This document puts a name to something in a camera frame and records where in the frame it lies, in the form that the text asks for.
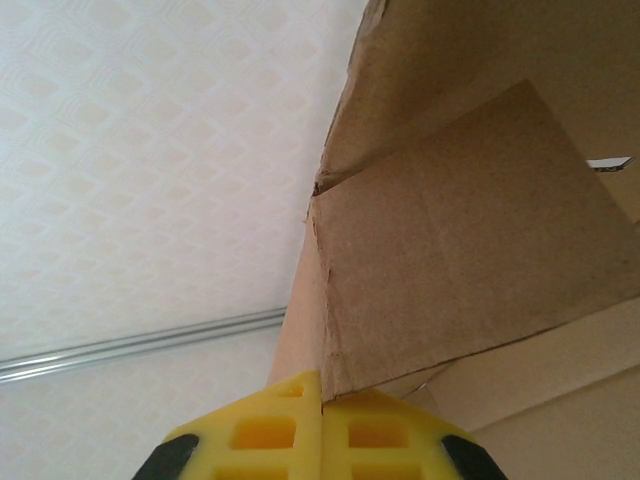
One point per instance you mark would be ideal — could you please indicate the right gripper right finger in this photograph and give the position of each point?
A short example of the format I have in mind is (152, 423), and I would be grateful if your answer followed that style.
(380, 440)

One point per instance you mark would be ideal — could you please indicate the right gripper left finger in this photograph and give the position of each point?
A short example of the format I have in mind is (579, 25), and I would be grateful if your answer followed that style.
(260, 435)

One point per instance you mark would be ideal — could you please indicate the aluminium frame post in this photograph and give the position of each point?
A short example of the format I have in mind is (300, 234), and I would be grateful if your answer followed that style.
(150, 342)

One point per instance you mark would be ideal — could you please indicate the brown cardboard box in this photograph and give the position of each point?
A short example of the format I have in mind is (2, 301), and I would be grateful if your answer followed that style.
(450, 250)

